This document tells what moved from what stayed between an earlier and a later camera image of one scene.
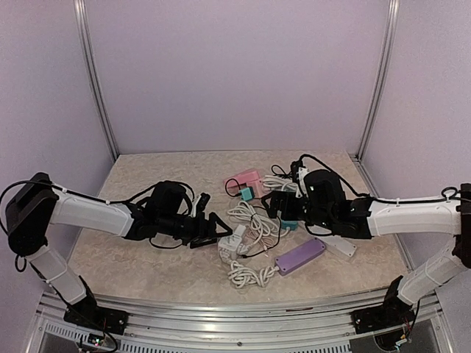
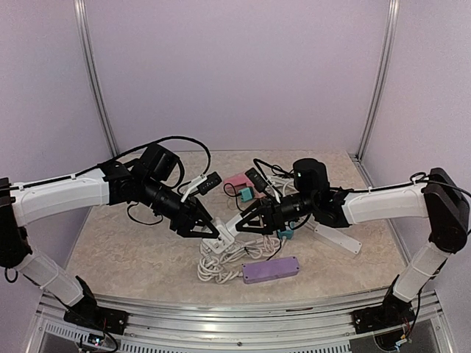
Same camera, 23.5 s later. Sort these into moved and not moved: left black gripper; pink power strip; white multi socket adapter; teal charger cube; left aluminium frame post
Moved: white multi socket adapter; left black gripper
Not moved: pink power strip; teal charger cube; left aluminium frame post
